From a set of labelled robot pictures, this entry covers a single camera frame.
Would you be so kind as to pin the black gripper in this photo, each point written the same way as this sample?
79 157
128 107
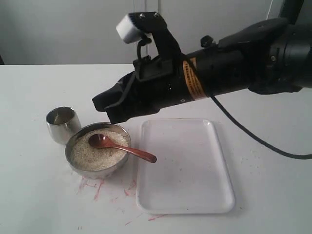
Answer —
151 87

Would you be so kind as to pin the brown wooden spoon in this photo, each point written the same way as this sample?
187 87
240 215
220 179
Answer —
101 141

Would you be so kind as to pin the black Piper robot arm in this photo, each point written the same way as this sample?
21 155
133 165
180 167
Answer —
269 57

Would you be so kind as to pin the small steel cup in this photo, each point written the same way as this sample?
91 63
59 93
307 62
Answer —
62 123

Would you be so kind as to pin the steel bowl of rice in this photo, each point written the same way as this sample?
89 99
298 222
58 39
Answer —
95 163

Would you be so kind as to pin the white plastic tray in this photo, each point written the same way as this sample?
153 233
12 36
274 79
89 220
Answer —
190 175

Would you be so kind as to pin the white cabinet behind table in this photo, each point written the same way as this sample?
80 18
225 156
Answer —
84 31

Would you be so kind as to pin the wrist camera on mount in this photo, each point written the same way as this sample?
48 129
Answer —
138 26

